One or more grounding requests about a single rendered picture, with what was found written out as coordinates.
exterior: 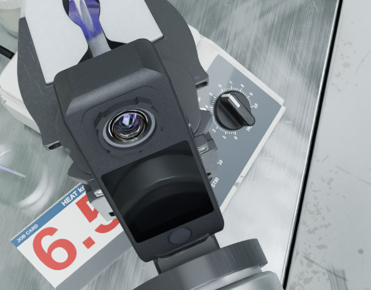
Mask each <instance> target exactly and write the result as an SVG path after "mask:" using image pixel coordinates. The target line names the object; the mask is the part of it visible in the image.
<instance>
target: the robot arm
mask: <svg viewBox="0 0 371 290"><path fill-rule="evenodd" d="M95 1H96V2H97V3H99V5H100V10H99V16H98V19H99V22H100V25H101V28H102V31H103V33H104V36H105V38H106V41H107V43H108V46H109V48H110V49H111V50H110V51H108V52H105V53H103V54H100V55H98V56H95V57H93V53H92V51H91V49H90V46H89V44H88V42H87V40H86V37H85V35H84V32H83V30H82V28H81V27H80V26H79V25H78V24H77V23H76V22H75V21H73V20H72V19H70V18H69V0H21V15H20V19H19V20H18V49H17V80H18V87H19V90H20V94H21V97H22V100H23V102H24V104H25V107H26V109H27V110H28V112H29V114H30V115H31V117H32V119H33V120H34V121H35V123H36V124H37V126H38V128H39V130H40V133H41V139H42V144H43V146H44V147H45V148H46V149H47V150H48V151H53V150H55V149H57V148H60V147H63V148H64V149H65V151H66V152H67V154H68V155H69V156H70V158H71V159H72V160H73V161H74V162H73V163H72V165H71V166H70V168H69V169H68V172H67V174H68V175H69V177H70V178H71V179H72V180H73V181H76V182H80V183H83V186H84V188H85V191H86V192H85V193H86V196H87V198H88V201H89V203H90V204H91V205H92V206H93V207H94V208H95V209H96V210H97V211H98V212H99V213H100V214H101V216H102V217H103V218H104V219H105V220H106V221H107V222H108V221H110V220H113V219H115V218H117V220H118V222H119V223H120V225H121V227H122V228H123V230H124V232H125V234H126V236H127V237H128V239H129V241H130V243H131V245H132V246H133V248H134V249H135V252H136V254H137V255H138V257H139V258H140V259H141V260H142V261H144V262H150V261H152V260H153V262H154V265H155V267H156V270H157V272H158V275H157V276H155V277H153V278H152V279H150V280H148V281H146V282H144V283H142V284H141V285H139V286H138V287H136V288H134V289H133V290H284V289H283V287H282V285H281V283H280V280H279V278H278V276H277V274H276V273H274V272H272V271H265V272H262V270H261V268H262V267H264V266H265V265H267V264H268V261H267V259H266V256H265V254H264V252H263V250H262V248H261V246H260V243H259V241H258V239H257V238H253V239H247V240H244V241H240V242H236V243H233V244H231V245H228V246H225V247H222V248H220V246H219V243H218V241H217V239H216V237H215V233H217V232H220V231H222V230H223V229H224V218H223V215H222V213H221V210H220V207H219V205H218V201H217V199H216V196H215V194H214V191H213V189H212V186H211V183H210V180H209V178H212V177H214V176H216V175H217V147H216V144H215V142H214V140H213V139H212V137H211V135H210V133H209V129H210V127H211V125H212V122H213V114H212V112H211V111H208V110H203V109H200V107H199V102H198V95H197V90H200V89H202V88H204V87H207V86H208V85H209V75H208V74H207V73H206V71H205V70H204V69H203V67H202V65H201V63H200V61H199V58H198V53H197V47H196V43H195V41H194V37H193V35H192V32H191V30H190V28H189V26H188V24H187V23H186V21H185V19H184V18H183V17H182V15H181V14H180V12H179V11H178V10H177V9H176V8H175V7H174V6H173V5H172V4H171V3H170V2H169V1H168V0H95Z"/></svg>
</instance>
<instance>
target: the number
mask: <svg viewBox="0 0 371 290"><path fill-rule="evenodd" d="M119 226H120V223H119V222H118V220H117V218H115V219H113V220H110V221H108V222H107V221H106V220H105V219H104V218H103V217H102V216H101V214H100V213H99V212H98V211H97V210H96V209H95V208H94V207H93V206H92V205H91V204H90V203H89V201H88V198H87V196H86V193H85V192H84V193H83V194H82V195H80V196H79V197H78V198H77V199H76V200H74V201H73V202H72V203H71V204H70V205H68V206H67V207H66V208H65V209H64V210H62V211H61V212H60V213H59V214H57V215H56V216H55V217H54V218H53V219H51V220H50V221H49V222H48V223H47V224H45V225H44V226H43V227H42V228H41V229H39V230H38V231H37V232H35V233H34V234H33V235H32V236H31V237H30V238H28V239H27V240H26V241H25V242H24V243H22V244H21V245H20V247H21V248H22V249H23V250H24V251H25V252H26V253H27V254H28V255H29V256H30V257H31V259H32V260H34V262H35V263H37V264H38V266H39V267H40V268H41V269H42V270H43V271H44V272H45V273H46V274H47V275H48V276H49V277H50V279H51V280H52V281H54V280H56V279H57V278H58V277H59V276H60V275H61V274H63V273H64V272H65V271H66V270H67V269H68V268H70V267H71V266H72V265H73V264H75V263H76V262H77V261H78V260H79V259H81V258H82V257H83V256H84V255H85V254H87V253H88V252H89V251H90V250H91V249H92V248H94V247H95V246H96V245H97V244H99V243H100V242H101V241H102V240H103V239H105V238H106V237H107V236H108V235H109V234H110V233H111V232H113V231H114V230H115V229H116V228H117V227H119Z"/></svg>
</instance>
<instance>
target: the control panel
mask: <svg viewBox="0 0 371 290"><path fill-rule="evenodd" d="M206 73H207V74H208V75H209V85H208V86H207V87H204V88H202V89H200V90H197V95H198V102H199V107H200V109H203V110H208V111H211V112H212V114H213V122H212V125H211V127H210V129H209V133H210V135H211V137H212V139H213V140H214V142H215V144H216V147H217V175H216V176H214V177H213V178H212V180H211V182H210V183H211V186H212V189H213V191H214V194H215V196H216V199H217V201H218V205H219V207H221V205H222V203H223V202H224V200H225V199H226V197H227V196H228V194H229V192H230V191H231V189H232V187H233V186H234V184H235V182H236V181H237V179H238V178H239V176H240V174H241V173H242V171H243V169H244V168H245V166H246V165H247V163H248V161H249V160H250V158H251V156H252V155H253V153H254V151H255V150H256V148H257V147H258V145H259V143H260V142H261V140H262V138H263V137H264V135H265V133H266V132H267V130H268V129H269V127H270V125H271V124H272V122H273V120H274V119H275V117H276V115H277V114H278V112H279V111H280V109H281V107H282V105H280V104H279V103H278V102H277V101H276V100H275V99H274V98H272V97H271V96H270V95H268V94H267V93H266V92H265V91H264V90H262V89H261V88H260V87H259V86H258V85H256V84H255V83H254V82H253V81H252V80H250V79H249V78H248V77H246V76H245V75H244V74H243V73H242V72H240V71H239V70H238V69H237V68H236V67H234V66H233V65H232V64H231V63H230V62H228V61H227V60H226V59H224V58H223V57H222V56H221V55H219V54H218V55H217V56H216V57H215V59H214V60H213V62H212V63H211V65H210V66H209V68H208V69H207V71H206ZM231 90H234V91H239V92H241V93H242V94H244V95H245V96H246V97H247V99H248V101H249V103H250V106H251V114H252V115H253V116H254V117H255V124H254V125H253V126H251V127H242V128H241V129H238V130H233V131H232V130H227V129H225V128H223V127H222V126H220V125H219V123H218V122H217V120H216V118H215V114H214V107H215V103H216V100H217V99H218V97H219V96H220V95H221V94H223V93H225V92H227V91H231Z"/></svg>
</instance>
